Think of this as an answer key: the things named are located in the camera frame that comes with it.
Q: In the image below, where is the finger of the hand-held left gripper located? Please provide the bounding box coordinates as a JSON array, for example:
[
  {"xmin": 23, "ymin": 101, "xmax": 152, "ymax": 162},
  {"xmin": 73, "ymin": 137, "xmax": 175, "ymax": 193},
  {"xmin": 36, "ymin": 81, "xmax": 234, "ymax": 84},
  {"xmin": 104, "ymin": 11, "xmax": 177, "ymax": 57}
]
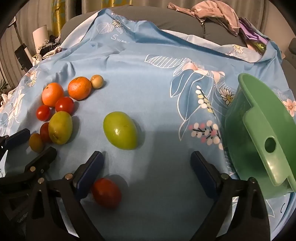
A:
[
  {"xmin": 0, "ymin": 128, "xmax": 31, "ymax": 152},
  {"xmin": 0, "ymin": 147, "xmax": 57, "ymax": 193}
]

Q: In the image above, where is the red tomato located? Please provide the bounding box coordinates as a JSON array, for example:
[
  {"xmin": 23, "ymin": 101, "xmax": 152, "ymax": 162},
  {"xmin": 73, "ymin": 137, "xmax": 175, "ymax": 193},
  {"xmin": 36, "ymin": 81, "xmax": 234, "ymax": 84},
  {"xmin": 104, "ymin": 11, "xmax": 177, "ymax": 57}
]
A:
[
  {"xmin": 36, "ymin": 105, "xmax": 51, "ymax": 121},
  {"xmin": 55, "ymin": 97, "xmax": 75, "ymax": 115},
  {"xmin": 92, "ymin": 178, "xmax": 122, "ymax": 209},
  {"xmin": 40, "ymin": 122, "xmax": 52, "ymax": 143}
]

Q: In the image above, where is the black box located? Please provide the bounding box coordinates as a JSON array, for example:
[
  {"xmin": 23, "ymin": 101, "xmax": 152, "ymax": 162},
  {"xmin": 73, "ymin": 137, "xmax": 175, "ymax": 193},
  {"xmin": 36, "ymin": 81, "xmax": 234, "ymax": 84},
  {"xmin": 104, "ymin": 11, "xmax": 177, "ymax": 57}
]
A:
[{"xmin": 14, "ymin": 44, "xmax": 31, "ymax": 70}]

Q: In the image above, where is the blue floral bedsheet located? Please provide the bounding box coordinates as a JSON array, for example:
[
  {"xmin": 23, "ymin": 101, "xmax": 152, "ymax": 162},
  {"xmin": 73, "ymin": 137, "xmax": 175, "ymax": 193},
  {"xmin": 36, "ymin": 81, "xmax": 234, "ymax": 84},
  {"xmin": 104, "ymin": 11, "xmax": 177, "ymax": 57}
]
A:
[{"xmin": 0, "ymin": 8, "xmax": 296, "ymax": 241}]

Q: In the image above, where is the pile of dark clothes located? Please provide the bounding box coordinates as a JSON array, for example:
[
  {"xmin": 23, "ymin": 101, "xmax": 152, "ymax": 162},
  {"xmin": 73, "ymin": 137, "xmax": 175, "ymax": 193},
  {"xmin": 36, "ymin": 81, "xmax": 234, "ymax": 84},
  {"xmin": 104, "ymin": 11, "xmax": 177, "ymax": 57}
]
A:
[{"xmin": 39, "ymin": 35, "xmax": 62, "ymax": 58}]

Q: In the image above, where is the orange with stem dimple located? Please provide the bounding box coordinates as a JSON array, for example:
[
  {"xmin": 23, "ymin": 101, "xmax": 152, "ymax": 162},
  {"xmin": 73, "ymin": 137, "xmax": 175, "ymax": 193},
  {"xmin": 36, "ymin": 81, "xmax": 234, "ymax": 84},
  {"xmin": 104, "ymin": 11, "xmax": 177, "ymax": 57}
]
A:
[{"xmin": 42, "ymin": 82, "xmax": 65, "ymax": 107}]

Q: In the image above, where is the white paper roll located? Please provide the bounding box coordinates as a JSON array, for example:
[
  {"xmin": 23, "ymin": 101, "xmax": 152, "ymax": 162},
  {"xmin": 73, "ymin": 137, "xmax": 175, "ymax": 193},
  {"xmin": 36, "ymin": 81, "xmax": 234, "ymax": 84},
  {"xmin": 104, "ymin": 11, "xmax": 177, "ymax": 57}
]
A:
[{"xmin": 32, "ymin": 25, "xmax": 50, "ymax": 50}]

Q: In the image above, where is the green jujube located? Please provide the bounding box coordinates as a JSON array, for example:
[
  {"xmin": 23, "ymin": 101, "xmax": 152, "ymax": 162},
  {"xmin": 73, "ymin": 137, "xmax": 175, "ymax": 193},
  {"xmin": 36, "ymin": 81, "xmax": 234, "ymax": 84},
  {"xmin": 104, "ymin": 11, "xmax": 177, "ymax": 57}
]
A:
[
  {"xmin": 48, "ymin": 111, "xmax": 73, "ymax": 145},
  {"xmin": 103, "ymin": 111, "xmax": 138, "ymax": 150}
]

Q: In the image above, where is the pink crumpled garment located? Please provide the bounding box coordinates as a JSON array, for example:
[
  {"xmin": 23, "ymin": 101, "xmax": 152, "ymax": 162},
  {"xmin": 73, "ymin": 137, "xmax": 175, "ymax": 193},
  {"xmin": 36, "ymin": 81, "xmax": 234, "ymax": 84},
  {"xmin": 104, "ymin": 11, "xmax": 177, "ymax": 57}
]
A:
[{"xmin": 168, "ymin": 0, "xmax": 241, "ymax": 35}]

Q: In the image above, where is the purple cloth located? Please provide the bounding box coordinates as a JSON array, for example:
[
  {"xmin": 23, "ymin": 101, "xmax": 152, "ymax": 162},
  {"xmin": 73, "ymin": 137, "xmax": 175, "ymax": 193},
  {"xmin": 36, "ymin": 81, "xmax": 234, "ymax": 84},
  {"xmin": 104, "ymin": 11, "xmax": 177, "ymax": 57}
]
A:
[{"xmin": 239, "ymin": 19, "xmax": 269, "ymax": 54}]

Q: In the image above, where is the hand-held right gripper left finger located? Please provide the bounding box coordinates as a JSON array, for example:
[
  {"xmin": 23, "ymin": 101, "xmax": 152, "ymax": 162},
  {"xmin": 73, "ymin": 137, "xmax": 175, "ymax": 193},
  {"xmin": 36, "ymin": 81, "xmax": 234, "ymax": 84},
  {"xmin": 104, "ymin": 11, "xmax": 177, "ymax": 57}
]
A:
[{"xmin": 25, "ymin": 151, "xmax": 104, "ymax": 241}]

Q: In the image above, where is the orange with pitted skin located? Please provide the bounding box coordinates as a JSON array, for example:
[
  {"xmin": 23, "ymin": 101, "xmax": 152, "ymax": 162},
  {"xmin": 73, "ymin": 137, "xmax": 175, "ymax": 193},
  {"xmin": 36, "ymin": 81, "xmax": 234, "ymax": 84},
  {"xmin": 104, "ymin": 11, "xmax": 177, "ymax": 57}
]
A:
[{"xmin": 68, "ymin": 77, "xmax": 92, "ymax": 101}]

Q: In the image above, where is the grey sofa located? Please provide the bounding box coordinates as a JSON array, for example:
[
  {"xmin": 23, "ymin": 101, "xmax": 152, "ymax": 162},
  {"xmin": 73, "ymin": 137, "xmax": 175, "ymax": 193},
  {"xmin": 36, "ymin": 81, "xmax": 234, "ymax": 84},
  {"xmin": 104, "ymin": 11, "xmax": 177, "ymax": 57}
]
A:
[{"xmin": 60, "ymin": 5, "xmax": 255, "ymax": 50}]

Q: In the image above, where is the small yellowish jujube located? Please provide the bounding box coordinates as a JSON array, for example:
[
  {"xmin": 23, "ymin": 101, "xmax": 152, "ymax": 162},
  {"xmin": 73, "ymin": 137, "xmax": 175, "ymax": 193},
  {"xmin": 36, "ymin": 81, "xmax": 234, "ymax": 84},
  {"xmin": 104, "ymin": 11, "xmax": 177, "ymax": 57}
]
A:
[{"xmin": 90, "ymin": 75, "xmax": 104, "ymax": 89}]

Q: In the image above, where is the green plastic basin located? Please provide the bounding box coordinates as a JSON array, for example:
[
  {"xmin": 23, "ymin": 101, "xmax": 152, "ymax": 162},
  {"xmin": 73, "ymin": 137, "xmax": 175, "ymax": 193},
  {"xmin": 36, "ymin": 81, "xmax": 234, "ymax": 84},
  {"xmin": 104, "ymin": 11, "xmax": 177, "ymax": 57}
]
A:
[{"xmin": 224, "ymin": 73, "xmax": 296, "ymax": 200}]

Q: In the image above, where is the yellow patterned curtain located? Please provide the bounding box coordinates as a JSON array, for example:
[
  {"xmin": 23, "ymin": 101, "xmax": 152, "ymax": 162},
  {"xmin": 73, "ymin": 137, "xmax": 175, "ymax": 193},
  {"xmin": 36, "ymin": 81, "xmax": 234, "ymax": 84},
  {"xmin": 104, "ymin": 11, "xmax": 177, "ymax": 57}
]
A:
[
  {"xmin": 51, "ymin": 0, "xmax": 80, "ymax": 35},
  {"xmin": 102, "ymin": 0, "xmax": 130, "ymax": 10}
]

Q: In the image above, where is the small orange-yellow tomato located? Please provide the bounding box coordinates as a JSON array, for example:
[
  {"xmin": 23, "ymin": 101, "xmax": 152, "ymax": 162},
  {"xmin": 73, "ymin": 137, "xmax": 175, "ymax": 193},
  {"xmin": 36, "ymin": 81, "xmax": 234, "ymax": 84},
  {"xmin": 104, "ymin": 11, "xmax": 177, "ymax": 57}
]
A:
[{"xmin": 29, "ymin": 133, "xmax": 44, "ymax": 153}]

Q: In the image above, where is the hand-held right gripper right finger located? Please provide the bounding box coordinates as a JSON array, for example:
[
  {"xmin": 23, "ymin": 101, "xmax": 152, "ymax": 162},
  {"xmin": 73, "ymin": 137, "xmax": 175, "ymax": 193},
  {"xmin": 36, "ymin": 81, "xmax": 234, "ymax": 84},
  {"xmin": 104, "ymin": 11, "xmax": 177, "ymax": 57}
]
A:
[{"xmin": 190, "ymin": 151, "xmax": 271, "ymax": 241}]

